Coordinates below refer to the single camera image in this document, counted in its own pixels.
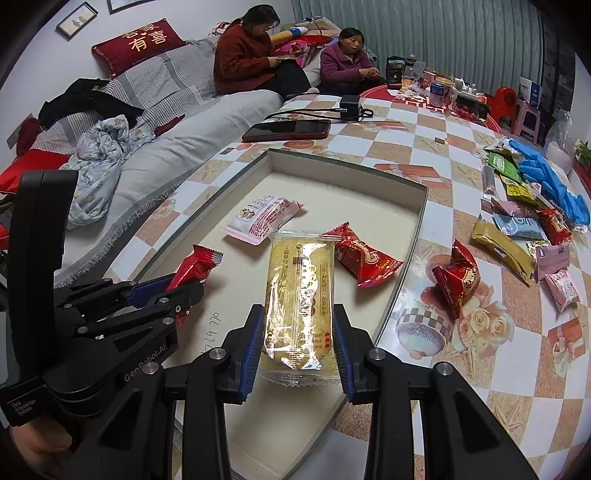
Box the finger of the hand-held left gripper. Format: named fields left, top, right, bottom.
left=55, top=274, right=178, bottom=309
left=74, top=279, right=206, bottom=337

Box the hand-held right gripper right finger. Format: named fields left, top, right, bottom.
left=332, top=304, right=541, bottom=480

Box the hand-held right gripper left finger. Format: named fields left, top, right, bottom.
left=65, top=304, right=266, bottom=480

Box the long red snack packet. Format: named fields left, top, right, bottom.
left=165, top=244, right=224, bottom=324

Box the yellow clear-wrapped cake packet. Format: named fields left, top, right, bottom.
left=256, top=229, right=342, bottom=388

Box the red gold-print snack packet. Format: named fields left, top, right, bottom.
left=323, top=222, right=404, bottom=289
left=536, top=208, right=573, bottom=246

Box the small pink white snack packet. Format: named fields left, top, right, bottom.
left=224, top=195, right=306, bottom=244

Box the grey shallow cardboard box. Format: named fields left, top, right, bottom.
left=104, top=148, right=430, bottom=480

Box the mustard yellow snack packet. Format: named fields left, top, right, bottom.
left=470, top=217, right=536, bottom=286

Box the large pink white snack packet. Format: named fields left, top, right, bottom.
left=544, top=268, right=581, bottom=313

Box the plain pink snack packet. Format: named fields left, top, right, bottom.
left=533, top=242, right=572, bottom=283

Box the person's left hand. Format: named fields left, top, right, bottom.
left=8, top=425, right=77, bottom=480

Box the plain red cushion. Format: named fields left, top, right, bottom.
left=0, top=148, right=70, bottom=195

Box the light blue floral cloth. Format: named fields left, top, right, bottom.
left=60, top=115, right=141, bottom=227

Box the dark red cloth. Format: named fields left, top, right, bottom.
left=16, top=117, right=42, bottom=158

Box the grey striped covered sofa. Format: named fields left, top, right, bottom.
left=0, top=37, right=324, bottom=287

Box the black clothing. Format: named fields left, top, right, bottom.
left=38, top=78, right=145, bottom=130

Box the dark red phone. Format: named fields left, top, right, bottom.
left=241, top=119, right=332, bottom=143

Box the light blue snack packet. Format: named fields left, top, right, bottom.
left=492, top=213, right=550, bottom=241

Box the pale pink snack packet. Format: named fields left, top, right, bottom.
left=480, top=196, right=539, bottom=217

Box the yellow green snack packet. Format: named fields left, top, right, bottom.
left=499, top=173, right=539, bottom=206

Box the red embroidered cushion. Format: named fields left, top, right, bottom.
left=91, top=18, right=188, bottom=78

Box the black power adapter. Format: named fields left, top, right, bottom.
left=339, top=95, right=374, bottom=123

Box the round red side table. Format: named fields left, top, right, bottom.
left=360, top=83, right=504, bottom=134

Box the pile of blue rubber gloves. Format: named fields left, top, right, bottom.
left=508, top=140, right=591, bottom=227

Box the black storage box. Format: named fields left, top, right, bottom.
left=455, top=99, right=490, bottom=121

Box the black standing pouch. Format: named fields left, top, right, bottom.
left=385, top=56, right=407, bottom=89

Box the pink plastic stool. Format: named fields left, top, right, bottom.
left=512, top=98, right=543, bottom=144

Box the red plastic chair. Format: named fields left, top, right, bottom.
left=492, top=87, right=520, bottom=127

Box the clear plastic bag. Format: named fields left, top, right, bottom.
left=545, top=108, right=575, bottom=162

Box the green potted plant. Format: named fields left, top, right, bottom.
left=573, top=141, right=591, bottom=176

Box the white blue carton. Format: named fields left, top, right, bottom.
left=519, top=76, right=542, bottom=108

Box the grey pleated curtain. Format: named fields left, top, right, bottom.
left=291, top=0, right=543, bottom=93

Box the glass display cabinet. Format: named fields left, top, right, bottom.
left=538, top=9, right=578, bottom=116

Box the black charging cable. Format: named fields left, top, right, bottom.
left=265, top=107, right=345, bottom=124

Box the framed wall picture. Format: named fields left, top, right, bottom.
left=55, top=2, right=99, bottom=40
left=107, top=0, right=153, bottom=14

